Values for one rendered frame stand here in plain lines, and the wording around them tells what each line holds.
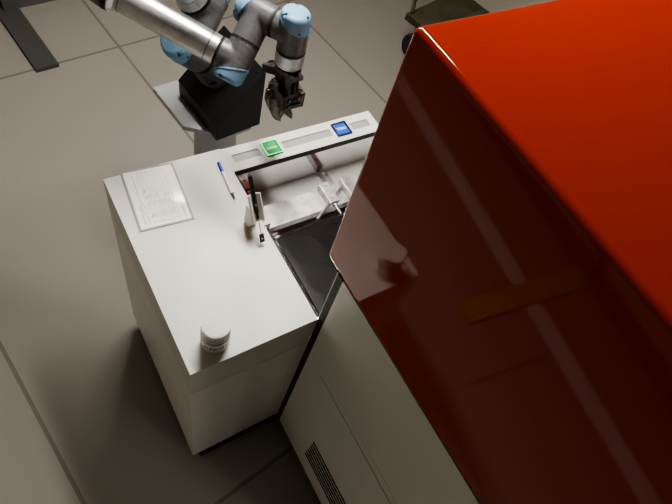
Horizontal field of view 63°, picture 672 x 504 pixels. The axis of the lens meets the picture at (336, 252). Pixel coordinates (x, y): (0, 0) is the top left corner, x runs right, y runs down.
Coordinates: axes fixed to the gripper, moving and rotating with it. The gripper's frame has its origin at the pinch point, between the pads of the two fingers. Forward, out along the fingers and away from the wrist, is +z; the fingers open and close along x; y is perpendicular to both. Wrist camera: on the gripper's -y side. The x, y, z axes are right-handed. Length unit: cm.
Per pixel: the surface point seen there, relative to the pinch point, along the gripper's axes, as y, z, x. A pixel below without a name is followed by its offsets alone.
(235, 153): -1.5, 14.1, -11.6
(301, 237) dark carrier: 30.2, 20.5, -4.0
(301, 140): -0.1, 14.6, 10.9
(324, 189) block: 17.2, 19.6, 11.0
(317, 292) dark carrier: 49, 20, -8
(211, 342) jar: 55, 7, -43
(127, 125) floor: -114, 109, -18
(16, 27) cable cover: -199, 106, -50
